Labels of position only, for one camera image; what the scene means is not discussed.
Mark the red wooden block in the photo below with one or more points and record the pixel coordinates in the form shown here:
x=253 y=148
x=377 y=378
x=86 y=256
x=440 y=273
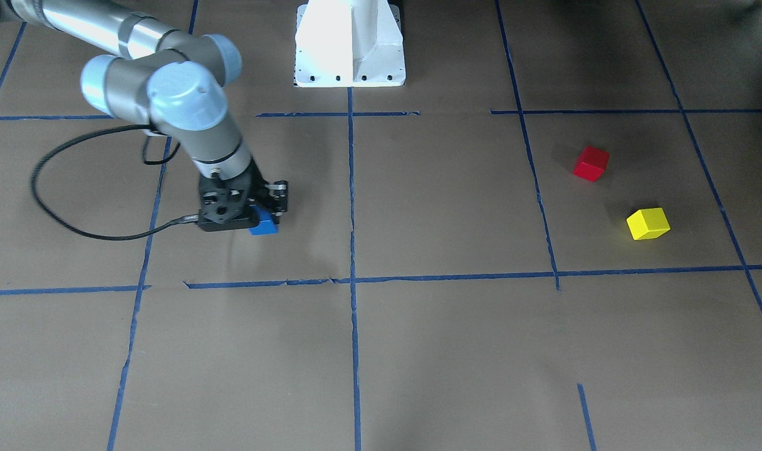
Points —
x=591 y=163

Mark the yellow wooden block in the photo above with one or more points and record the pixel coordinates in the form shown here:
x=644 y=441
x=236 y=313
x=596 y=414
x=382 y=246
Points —
x=649 y=223

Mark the blue wooden block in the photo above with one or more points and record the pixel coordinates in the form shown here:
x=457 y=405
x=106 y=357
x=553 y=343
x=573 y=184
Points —
x=266 y=224

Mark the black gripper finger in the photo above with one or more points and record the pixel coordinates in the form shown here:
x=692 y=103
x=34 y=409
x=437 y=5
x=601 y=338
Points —
x=276 y=199

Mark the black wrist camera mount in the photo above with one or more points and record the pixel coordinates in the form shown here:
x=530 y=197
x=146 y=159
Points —
x=225 y=209

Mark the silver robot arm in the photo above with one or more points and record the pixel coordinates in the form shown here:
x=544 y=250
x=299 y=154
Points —
x=170 y=83

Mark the white pedestal column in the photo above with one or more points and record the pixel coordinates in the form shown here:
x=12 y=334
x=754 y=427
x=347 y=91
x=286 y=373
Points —
x=341 y=44

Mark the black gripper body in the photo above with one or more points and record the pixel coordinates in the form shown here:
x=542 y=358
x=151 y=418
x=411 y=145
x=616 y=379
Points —
x=278 y=196

